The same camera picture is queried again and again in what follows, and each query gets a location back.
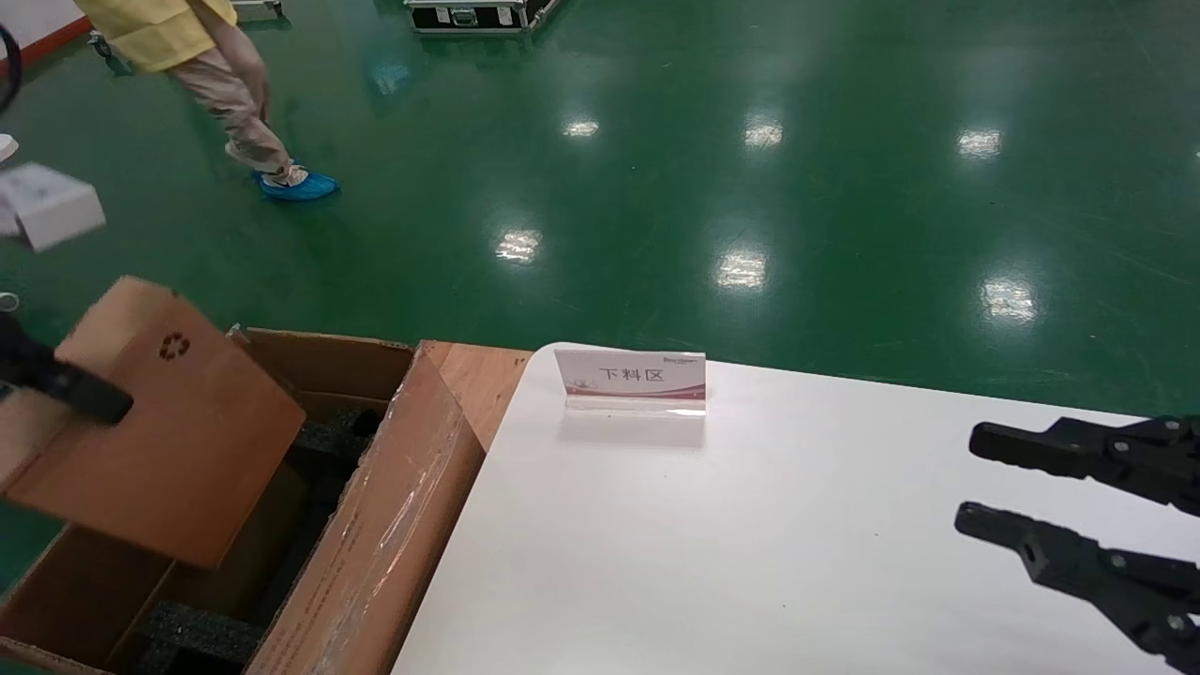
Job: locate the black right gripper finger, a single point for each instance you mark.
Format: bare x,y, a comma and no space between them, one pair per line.
1087,567
1106,455

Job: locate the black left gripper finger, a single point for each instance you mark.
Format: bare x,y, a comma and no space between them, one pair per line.
75,384

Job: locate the small cardboard box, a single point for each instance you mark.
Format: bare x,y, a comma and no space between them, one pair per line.
187,441

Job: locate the large cardboard box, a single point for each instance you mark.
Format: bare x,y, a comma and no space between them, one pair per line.
394,525

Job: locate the small grey round object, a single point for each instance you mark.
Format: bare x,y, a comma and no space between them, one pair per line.
7,302

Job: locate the small white object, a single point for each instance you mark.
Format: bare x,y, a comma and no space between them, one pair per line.
6,147

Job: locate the black foam block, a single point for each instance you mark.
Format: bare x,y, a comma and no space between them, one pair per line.
337,436
202,637

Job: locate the person in yellow coat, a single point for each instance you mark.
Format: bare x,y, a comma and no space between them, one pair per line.
234,103

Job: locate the wooden pallet board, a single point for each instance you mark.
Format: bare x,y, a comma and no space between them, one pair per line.
487,384

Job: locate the clear acrylic sign holder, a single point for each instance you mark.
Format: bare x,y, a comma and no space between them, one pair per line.
628,375

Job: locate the black aluminium flight case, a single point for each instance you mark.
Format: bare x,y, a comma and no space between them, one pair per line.
469,14

